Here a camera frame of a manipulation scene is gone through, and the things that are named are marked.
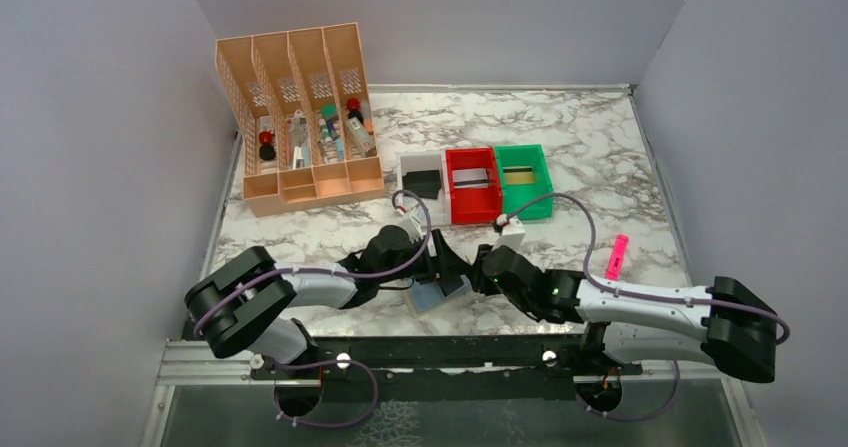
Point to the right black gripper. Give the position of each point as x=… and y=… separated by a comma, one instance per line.
x=512, y=250

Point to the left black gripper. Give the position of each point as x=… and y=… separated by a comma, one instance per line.
x=448, y=262

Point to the beige card holder wallet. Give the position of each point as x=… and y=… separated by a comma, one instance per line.
x=422, y=298

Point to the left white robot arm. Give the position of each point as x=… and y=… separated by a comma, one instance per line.
x=237, y=308

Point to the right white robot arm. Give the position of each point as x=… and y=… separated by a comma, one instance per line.
x=724, y=324

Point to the black cards in white bin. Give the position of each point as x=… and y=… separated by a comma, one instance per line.
x=425, y=183

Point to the silver card in red bin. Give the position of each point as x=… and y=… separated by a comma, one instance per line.
x=473, y=178

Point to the gold card in green bin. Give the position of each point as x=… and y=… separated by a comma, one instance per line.
x=518, y=175

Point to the red plastic bin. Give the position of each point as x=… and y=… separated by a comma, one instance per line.
x=474, y=206

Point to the pink marker pen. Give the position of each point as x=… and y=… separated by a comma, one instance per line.
x=617, y=257

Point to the white plastic bin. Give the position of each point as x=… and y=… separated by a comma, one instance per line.
x=439, y=209

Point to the green plastic bin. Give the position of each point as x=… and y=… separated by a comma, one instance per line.
x=531, y=155

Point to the white box in organizer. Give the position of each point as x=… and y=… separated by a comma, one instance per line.
x=363, y=141

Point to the red black small bottle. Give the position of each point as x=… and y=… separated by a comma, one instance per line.
x=354, y=109

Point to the green capped tube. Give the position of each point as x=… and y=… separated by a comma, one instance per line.
x=330, y=131

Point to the silver items in organizer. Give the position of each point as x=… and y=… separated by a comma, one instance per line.
x=299, y=151

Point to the red capped black bottle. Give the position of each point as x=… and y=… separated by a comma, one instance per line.
x=267, y=151

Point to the peach desk file organizer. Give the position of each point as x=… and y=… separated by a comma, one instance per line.
x=301, y=102

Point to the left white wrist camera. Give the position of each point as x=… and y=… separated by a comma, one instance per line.
x=412, y=221

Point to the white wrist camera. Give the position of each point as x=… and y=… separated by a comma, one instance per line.
x=412, y=221
x=510, y=230

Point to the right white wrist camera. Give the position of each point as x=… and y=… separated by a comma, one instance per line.
x=510, y=230

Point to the black metal base rail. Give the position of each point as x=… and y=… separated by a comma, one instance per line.
x=447, y=368

